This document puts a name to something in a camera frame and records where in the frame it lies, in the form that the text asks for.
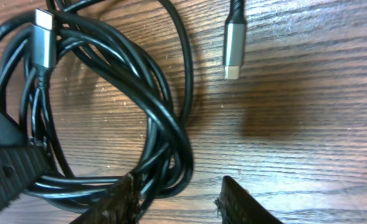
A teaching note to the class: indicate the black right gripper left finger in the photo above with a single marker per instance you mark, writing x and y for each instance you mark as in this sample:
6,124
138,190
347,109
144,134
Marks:
119,206

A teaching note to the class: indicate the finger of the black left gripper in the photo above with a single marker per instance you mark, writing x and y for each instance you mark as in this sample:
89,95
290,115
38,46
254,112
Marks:
19,168

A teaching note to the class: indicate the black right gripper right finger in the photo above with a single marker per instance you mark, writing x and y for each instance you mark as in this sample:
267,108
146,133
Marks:
237,206

